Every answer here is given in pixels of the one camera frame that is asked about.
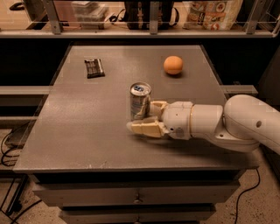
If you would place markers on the grey metal shelf rail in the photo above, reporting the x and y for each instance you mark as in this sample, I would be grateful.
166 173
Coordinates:
54 19

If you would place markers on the grey drawer cabinet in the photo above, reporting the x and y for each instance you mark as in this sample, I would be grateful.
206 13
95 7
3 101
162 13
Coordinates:
83 159

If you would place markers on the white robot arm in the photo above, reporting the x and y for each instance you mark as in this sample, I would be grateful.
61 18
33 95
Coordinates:
242 124

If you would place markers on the round drawer knob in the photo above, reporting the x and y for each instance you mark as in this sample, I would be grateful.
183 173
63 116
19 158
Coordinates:
137 200

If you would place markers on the clear plastic container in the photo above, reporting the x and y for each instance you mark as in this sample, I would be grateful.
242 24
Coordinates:
90 15

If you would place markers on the black backpack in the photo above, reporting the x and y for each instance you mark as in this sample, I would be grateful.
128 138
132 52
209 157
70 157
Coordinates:
137 15

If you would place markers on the orange fruit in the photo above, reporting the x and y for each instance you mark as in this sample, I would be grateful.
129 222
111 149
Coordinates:
173 65

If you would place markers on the printed snack bag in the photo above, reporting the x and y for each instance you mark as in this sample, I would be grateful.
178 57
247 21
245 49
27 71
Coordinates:
217 15

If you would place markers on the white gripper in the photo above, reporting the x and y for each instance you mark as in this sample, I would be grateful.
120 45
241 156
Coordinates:
177 118

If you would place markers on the silver blue redbull can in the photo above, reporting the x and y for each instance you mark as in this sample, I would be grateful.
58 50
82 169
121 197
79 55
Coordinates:
140 100

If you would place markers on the dark snack bar wrapper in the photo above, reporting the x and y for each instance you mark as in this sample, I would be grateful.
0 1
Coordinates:
94 68

